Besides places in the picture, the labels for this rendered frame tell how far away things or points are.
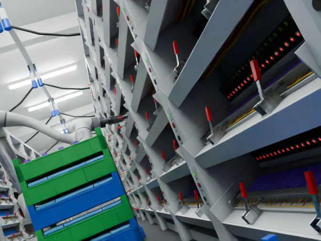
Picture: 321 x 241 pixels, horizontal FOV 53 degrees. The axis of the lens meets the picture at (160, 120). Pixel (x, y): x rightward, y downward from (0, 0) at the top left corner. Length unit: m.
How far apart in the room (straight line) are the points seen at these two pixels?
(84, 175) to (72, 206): 0.10
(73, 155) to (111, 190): 0.17
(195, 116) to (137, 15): 0.38
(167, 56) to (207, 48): 0.39
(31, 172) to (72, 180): 0.14
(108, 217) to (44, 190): 0.22
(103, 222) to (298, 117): 0.76
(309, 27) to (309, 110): 0.11
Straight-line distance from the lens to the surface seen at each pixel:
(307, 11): 0.40
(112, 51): 1.80
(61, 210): 1.10
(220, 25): 0.58
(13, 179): 2.23
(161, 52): 1.03
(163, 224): 2.34
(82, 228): 1.09
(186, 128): 0.96
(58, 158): 1.11
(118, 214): 1.08
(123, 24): 1.28
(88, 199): 1.08
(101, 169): 1.08
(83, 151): 1.10
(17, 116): 2.17
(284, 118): 0.50
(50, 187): 1.11
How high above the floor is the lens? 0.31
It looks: 10 degrees up
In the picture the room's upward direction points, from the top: 23 degrees counter-clockwise
